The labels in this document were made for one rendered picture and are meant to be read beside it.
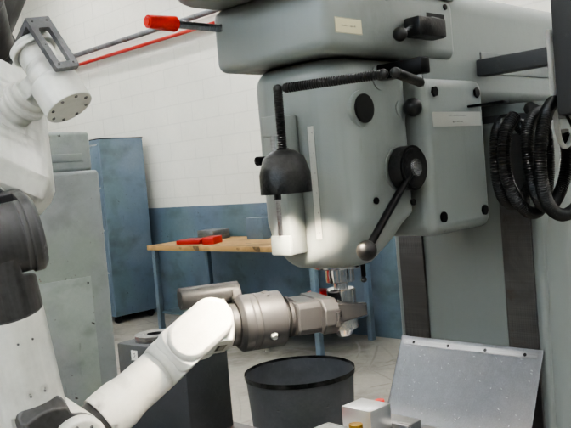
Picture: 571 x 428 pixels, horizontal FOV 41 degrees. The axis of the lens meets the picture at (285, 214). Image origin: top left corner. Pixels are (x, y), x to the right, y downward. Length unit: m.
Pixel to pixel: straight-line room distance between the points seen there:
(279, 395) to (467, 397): 1.66
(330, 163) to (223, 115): 6.69
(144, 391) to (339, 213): 0.38
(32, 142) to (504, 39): 0.87
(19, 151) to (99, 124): 8.58
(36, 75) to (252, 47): 0.32
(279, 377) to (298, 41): 2.57
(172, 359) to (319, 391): 2.04
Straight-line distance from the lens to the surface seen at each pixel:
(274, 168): 1.04
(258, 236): 7.07
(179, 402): 1.61
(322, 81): 1.04
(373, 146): 1.18
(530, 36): 1.62
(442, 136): 1.29
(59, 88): 1.06
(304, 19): 1.12
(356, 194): 1.15
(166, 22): 1.17
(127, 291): 8.57
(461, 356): 1.58
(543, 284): 1.49
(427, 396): 1.61
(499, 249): 1.52
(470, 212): 1.35
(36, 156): 1.11
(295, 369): 3.56
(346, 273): 1.24
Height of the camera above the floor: 1.46
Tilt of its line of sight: 3 degrees down
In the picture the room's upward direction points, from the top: 5 degrees counter-clockwise
